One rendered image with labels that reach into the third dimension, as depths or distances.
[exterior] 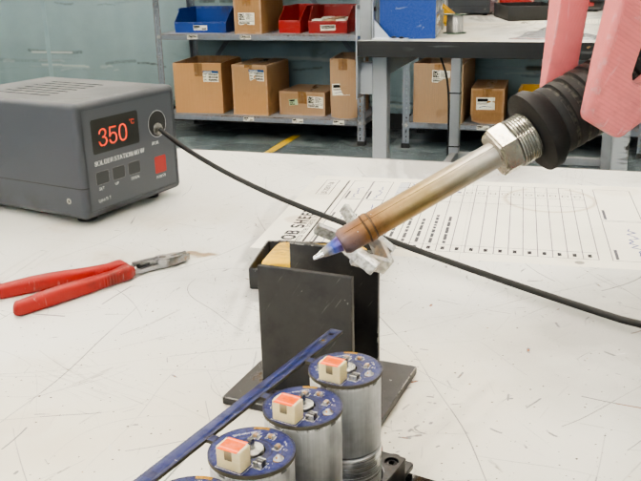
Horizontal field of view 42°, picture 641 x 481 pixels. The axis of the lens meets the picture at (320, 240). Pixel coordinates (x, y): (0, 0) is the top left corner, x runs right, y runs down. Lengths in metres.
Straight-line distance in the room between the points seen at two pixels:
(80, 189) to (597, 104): 0.48
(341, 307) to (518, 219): 0.32
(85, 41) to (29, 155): 4.95
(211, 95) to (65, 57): 1.31
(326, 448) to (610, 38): 0.14
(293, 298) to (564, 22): 0.17
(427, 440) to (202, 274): 0.24
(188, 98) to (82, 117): 4.17
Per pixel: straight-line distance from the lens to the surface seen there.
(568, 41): 0.27
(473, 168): 0.24
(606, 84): 0.24
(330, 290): 0.36
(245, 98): 4.67
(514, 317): 0.48
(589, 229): 0.64
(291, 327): 0.37
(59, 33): 5.74
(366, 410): 0.28
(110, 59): 5.56
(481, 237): 0.61
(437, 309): 0.49
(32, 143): 0.69
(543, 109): 0.24
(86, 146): 0.66
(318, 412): 0.26
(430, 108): 4.35
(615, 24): 0.24
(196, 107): 4.81
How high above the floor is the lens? 0.94
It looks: 19 degrees down
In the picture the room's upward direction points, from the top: 1 degrees counter-clockwise
